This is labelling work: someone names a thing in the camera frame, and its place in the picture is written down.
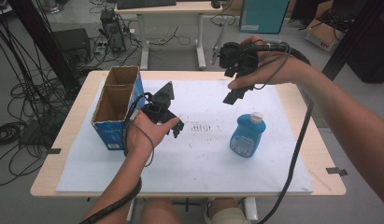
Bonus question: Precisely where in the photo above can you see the blue cardboard box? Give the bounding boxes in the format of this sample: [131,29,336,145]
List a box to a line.
[91,65,146,151]

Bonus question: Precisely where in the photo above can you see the person's leg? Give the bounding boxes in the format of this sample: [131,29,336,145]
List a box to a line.
[207,197,250,224]
[139,198,182,224]

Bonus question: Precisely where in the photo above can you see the blue bottle with white cap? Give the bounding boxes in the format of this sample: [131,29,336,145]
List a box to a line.
[229,111,267,159]

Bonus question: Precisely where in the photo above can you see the white desk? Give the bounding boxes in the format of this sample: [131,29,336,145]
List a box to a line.
[114,0,223,71]

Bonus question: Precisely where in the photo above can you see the dark flat floor box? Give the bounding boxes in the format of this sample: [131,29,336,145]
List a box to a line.
[20,113,67,147]

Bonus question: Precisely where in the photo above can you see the white shoe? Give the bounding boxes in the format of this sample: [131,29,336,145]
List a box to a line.
[202,198,214,224]

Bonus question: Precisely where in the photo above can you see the person's left leg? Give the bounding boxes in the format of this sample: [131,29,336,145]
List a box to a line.
[139,198,182,224]

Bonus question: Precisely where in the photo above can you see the brown cardboard box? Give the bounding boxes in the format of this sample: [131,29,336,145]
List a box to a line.
[305,17,348,53]

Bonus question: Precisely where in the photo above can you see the left hand-held gripper cable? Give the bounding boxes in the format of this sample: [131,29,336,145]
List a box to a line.
[78,91,156,224]

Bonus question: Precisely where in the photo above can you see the person's right leg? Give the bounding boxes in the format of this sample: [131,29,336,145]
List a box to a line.
[207,197,250,224]

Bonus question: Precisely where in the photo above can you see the coiled black cable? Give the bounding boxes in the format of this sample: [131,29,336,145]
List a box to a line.
[0,120,28,146]

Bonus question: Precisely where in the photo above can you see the bundle of black cables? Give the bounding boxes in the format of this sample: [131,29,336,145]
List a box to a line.
[0,18,76,188]

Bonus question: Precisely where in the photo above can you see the hand-held gripper cable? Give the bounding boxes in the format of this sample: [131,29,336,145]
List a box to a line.
[239,41,315,224]
[78,91,156,224]

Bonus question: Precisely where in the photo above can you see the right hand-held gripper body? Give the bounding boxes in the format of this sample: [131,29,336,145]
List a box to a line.
[210,17,260,78]

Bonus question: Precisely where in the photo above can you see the black tape cross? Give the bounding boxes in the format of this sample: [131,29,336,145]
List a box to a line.
[172,197,202,213]

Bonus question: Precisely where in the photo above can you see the right hand-held gripper cable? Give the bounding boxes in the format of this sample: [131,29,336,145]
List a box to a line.
[239,41,315,224]

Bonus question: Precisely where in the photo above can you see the person's right hand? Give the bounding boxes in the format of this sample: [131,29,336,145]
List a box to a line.
[227,35,309,91]

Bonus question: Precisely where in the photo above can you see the person's left hand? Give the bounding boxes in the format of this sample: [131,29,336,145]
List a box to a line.
[125,110,181,157]

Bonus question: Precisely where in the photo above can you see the teal cabinet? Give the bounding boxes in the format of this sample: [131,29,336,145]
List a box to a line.
[239,0,291,35]

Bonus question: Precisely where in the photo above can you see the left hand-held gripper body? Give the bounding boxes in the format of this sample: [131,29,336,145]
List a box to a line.
[140,80,178,126]

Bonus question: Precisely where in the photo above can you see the black box on floor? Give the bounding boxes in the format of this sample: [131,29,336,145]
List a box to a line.
[52,27,92,68]

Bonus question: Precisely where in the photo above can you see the black keyboard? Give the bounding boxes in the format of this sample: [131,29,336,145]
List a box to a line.
[116,0,178,10]

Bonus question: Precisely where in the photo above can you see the black metal post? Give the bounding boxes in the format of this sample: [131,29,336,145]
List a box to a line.
[321,0,384,81]
[7,0,82,94]

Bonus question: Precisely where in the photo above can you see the white table leg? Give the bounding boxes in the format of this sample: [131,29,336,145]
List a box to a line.
[126,199,136,222]
[243,196,259,222]

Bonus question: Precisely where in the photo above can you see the white power strip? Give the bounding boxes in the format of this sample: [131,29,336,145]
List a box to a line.
[94,38,108,56]

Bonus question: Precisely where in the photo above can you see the dark cabinet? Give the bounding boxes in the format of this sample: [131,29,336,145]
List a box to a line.
[347,15,384,84]

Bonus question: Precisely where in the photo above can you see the black computer tower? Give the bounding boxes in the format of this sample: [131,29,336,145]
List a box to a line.
[99,8,127,54]

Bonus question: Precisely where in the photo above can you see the white table mat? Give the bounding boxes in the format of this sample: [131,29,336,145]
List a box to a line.
[55,78,314,194]

